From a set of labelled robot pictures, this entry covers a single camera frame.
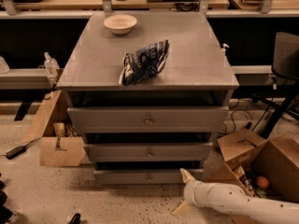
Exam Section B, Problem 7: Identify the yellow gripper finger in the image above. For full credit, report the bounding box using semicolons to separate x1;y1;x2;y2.
172;201;192;217
180;168;194;184

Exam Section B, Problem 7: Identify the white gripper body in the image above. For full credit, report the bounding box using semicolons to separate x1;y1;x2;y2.
183;180;209;207

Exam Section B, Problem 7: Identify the grey bottom drawer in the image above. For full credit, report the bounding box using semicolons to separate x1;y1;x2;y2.
93;168;205;186

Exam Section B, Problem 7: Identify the grey drawer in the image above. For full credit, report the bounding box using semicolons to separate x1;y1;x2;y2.
84;143;212;162
67;106;228;133
93;168;205;186

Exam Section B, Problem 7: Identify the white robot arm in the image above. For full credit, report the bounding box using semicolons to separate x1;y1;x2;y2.
172;168;299;224

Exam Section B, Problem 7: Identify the grey drawer cabinet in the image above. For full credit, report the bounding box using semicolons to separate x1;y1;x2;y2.
58;11;238;178

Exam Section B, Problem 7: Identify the grey top drawer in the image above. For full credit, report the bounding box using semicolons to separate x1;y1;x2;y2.
67;106;228;133

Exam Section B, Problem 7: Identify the grey middle drawer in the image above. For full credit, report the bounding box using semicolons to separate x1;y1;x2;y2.
84;143;212;162

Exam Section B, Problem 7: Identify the green snack packet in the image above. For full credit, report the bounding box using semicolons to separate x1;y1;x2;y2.
255;188;268;199

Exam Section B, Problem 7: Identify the red apple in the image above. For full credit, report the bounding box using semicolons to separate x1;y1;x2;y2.
255;175;270;189

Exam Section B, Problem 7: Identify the right cardboard box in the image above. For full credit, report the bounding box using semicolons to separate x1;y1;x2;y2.
206;129;299;203

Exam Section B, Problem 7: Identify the cardboard box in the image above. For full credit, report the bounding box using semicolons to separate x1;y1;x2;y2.
21;91;85;167
206;129;299;203

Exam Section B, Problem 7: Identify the blue chip bag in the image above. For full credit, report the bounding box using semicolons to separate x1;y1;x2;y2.
119;39;171;86

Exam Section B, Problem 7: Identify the left cardboard box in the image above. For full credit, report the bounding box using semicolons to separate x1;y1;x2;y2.
21;91;85;167

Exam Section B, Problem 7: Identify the small pump bottle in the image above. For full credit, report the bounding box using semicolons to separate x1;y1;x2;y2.
221;43;230;54

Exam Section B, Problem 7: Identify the white bowl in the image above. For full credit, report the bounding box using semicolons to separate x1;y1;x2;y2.
104;14;137;35

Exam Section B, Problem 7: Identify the black power adapter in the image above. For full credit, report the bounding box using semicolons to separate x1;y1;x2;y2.
6;146;26;160

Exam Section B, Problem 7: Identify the clear plastic bottle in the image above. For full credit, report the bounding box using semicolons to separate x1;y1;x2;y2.
44;52;60;77

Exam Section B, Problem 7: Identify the wooden workbench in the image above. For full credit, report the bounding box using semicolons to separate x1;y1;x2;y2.
16;0;299;17

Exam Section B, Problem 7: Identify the black floor cable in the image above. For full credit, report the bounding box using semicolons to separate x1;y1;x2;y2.
217;98;254;136

